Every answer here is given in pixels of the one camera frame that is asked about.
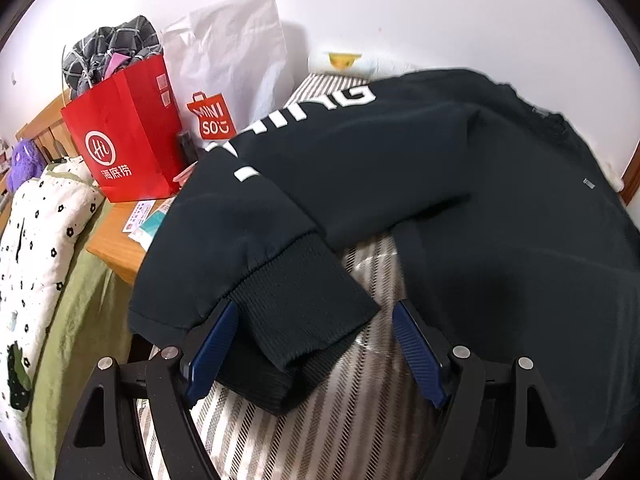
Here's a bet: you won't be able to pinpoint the white dotted blanket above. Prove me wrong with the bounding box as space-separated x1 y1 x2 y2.
1 156 104 472

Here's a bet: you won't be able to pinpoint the black sweatshirt with white letters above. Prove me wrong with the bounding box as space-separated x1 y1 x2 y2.
129 70 639 477

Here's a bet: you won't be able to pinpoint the wooden bedside table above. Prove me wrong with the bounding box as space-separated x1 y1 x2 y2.
85 202 145 285

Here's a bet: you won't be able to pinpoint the papers and packets on table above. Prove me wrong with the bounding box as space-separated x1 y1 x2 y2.
122 197 175 252

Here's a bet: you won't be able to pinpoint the green bed sheet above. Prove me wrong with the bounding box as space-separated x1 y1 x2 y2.
27 202 131 479

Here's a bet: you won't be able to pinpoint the rolled white mat yellow ducks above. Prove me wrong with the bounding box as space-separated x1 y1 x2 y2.
307 51 421 80

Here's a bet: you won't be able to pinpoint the grey plaid clothes in bag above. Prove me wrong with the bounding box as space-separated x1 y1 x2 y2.
62 15 163 100

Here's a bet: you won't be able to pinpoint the white Miniso plastic bag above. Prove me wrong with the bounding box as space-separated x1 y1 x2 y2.
160 0 293 148

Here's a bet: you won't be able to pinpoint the purple plush toy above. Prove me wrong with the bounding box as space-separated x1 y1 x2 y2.
6 139 47 194

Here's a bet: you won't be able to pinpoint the wooden headboard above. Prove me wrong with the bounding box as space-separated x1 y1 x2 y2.
15 89 78 162

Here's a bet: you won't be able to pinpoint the red paper shopping bag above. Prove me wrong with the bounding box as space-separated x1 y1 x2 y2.
62 55 186 203

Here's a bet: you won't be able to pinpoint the striped beige mattress quilt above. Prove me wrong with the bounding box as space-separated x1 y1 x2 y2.
129 72 466 479

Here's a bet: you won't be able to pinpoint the brown wooden door frame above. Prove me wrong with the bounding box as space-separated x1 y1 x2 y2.
620 146 640 205

